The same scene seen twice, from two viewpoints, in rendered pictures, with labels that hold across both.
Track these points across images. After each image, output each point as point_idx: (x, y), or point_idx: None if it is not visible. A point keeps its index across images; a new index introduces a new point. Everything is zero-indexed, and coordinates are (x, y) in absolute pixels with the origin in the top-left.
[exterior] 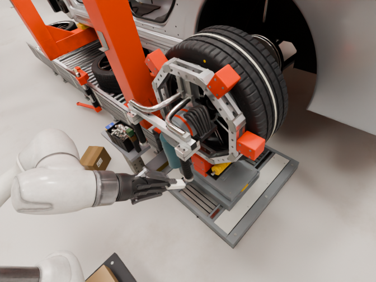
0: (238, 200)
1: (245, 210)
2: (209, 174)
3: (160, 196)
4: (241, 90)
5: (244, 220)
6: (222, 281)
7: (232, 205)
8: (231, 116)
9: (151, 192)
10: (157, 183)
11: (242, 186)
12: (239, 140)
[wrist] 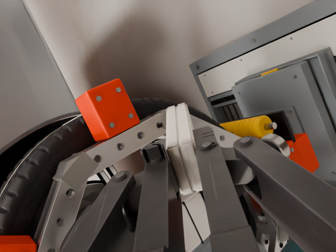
0: (297, 58)
1: (299, 34)
2: (287, 131)
3: (256, 139)
4: (9, 214)
5: (312, 16)
6: None
7: (312, 54)
8: (56, 189)
9: (235, 195)
10: (141, 213)
11: (267, 76)
12: (105, 133)
